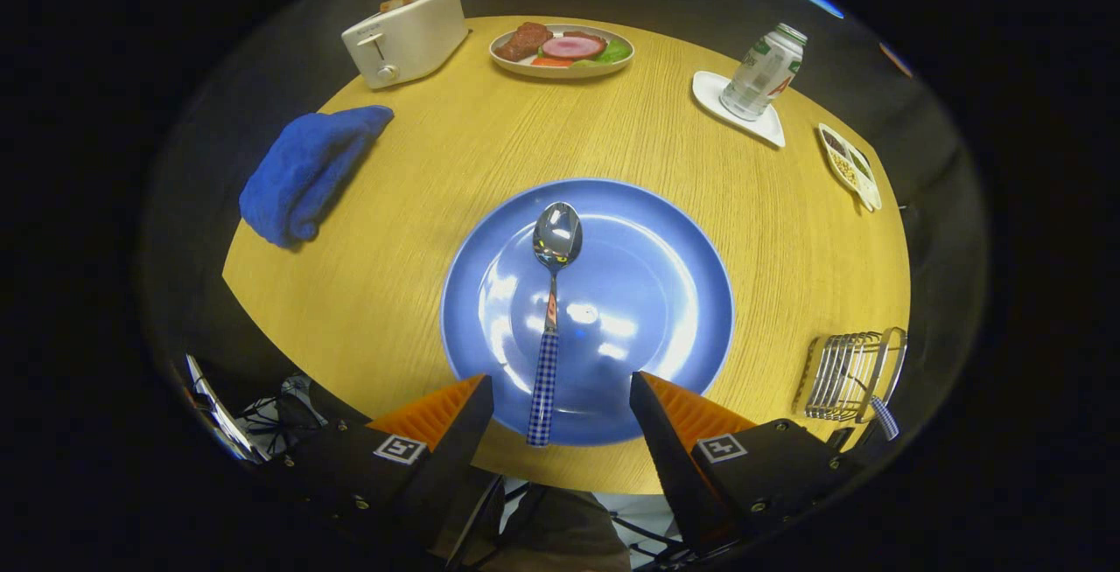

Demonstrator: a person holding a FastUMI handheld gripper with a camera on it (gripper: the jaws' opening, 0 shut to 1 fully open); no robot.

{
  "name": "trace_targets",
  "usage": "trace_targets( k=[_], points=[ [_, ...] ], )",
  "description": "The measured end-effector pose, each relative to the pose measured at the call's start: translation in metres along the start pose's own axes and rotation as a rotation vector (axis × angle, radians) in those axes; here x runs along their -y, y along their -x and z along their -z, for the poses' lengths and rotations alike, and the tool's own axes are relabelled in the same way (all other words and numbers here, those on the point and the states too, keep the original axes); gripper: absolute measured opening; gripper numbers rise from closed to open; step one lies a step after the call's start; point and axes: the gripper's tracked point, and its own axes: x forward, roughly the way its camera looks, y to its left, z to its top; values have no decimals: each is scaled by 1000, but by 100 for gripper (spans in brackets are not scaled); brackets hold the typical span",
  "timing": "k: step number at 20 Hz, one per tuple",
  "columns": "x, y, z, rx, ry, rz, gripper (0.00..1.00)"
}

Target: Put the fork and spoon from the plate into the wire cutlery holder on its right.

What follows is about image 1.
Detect spoon with checkered handle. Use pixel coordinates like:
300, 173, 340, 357
526, 201, 585, 448

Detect metal wire basket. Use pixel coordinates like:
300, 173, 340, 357
792, 327, 908, 424

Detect blue folded cloth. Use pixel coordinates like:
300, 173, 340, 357
239, 105, 396, 249

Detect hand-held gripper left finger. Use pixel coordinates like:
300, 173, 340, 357
280, 373, 495, 555

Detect white toaster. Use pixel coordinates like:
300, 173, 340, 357
341, 0, 469, 90

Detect clear bottle with green cap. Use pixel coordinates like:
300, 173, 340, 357
719, 23, 809, 122

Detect white striped device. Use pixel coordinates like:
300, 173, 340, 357
184, 353, 263, 465

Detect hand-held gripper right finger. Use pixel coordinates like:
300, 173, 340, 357
628, 371, 876, 560

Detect pink ham slice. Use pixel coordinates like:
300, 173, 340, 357
541, 35, 606, 61

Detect white divided bean dish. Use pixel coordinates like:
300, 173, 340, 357
817, 122, 883, 213

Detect fork with checkered handle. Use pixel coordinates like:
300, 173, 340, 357
871, 395, 900, 442

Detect white square coaster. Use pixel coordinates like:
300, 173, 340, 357
691, 71, 787, 150

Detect oval food plate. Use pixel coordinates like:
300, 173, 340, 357
488, 22, 636, 80

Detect blue round plate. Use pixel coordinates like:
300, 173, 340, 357
439, 178, 736, 448

